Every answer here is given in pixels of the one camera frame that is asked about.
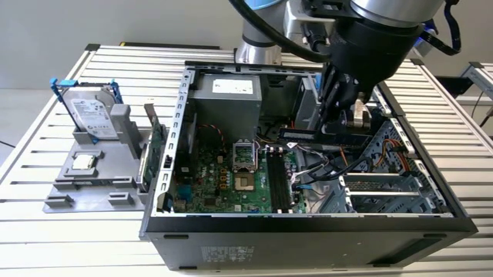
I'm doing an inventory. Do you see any neighbouring slatted metal table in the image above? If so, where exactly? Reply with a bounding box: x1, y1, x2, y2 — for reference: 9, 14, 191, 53
454, 61, 493, 106

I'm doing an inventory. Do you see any RAM stick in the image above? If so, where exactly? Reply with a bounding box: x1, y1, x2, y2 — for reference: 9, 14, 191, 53
57, 179, 132, 188
276, 128, 374, 148

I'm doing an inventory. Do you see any orange red wire bundle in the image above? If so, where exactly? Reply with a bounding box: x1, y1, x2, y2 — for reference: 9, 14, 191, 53
379, 138, 411, 177

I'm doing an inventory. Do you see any green motherboard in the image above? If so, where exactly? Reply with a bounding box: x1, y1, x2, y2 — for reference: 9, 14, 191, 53
172, 123, 308, 215

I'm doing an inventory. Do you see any black RAM slot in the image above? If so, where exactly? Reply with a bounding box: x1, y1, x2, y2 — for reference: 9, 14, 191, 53
267, 149, 280, 214
275, 149, 291, 212

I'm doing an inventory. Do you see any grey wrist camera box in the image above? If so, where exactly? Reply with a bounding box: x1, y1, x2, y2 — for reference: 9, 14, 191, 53
283, 0, 343, 33

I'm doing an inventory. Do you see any silver CPU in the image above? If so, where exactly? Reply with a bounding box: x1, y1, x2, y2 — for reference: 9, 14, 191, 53
70, 155, 96, 170

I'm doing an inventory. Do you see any grey parts rack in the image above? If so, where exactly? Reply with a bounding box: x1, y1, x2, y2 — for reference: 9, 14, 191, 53
41, 105, 154, 215

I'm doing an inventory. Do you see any red black twisted wire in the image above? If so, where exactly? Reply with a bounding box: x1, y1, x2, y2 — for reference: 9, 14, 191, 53
197, 123, 228, 153

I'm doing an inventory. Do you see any hard disk in blue carrier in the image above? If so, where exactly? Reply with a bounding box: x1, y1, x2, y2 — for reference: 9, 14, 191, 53
49, 78, 124, 143

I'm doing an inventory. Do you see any black cable bundle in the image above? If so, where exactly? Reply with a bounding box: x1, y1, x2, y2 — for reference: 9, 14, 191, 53
301, 157, 372, 184

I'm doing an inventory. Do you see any black PC case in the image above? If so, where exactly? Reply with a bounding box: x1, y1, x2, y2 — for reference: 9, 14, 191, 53
137, 59, 479, 271

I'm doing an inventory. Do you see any grey optical drive cage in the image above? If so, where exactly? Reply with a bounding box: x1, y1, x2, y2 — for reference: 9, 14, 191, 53
295, 75, 323, 130

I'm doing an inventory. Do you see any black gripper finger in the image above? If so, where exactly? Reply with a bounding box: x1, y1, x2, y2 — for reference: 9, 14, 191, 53
324, 76, 372, 135
317, 65, 347, 133

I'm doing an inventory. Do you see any black camera cable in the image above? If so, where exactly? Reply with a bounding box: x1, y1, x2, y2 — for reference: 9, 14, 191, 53
416, 0, 463, 56
227, 0, 332, 63

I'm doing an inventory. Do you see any grey wire bundle with labels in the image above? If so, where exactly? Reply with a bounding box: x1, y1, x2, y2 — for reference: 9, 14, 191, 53
283, 141, 328, 159

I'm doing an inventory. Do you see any CPU socket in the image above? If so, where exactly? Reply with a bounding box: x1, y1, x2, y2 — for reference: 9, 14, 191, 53
232, 170, 257, 193

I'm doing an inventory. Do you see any graphics card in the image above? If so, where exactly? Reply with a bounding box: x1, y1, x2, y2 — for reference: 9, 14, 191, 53
137, 103, 169, 194

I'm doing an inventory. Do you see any metal socket cover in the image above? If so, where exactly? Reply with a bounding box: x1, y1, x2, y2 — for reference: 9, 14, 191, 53
232, 138, 257, 173

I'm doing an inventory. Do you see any metal disk bay cage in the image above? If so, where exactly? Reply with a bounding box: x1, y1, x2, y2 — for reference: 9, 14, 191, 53
338, 172, 450, 215

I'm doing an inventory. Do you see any grey power supply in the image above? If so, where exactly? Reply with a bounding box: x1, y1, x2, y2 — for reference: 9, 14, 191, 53
187, 73, 263, 145

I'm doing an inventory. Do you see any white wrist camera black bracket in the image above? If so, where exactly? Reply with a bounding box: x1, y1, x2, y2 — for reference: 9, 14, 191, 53
415, 24, 440, 56

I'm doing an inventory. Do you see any black round fan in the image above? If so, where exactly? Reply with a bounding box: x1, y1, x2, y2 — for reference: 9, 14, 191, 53
256, 122, 289, 143

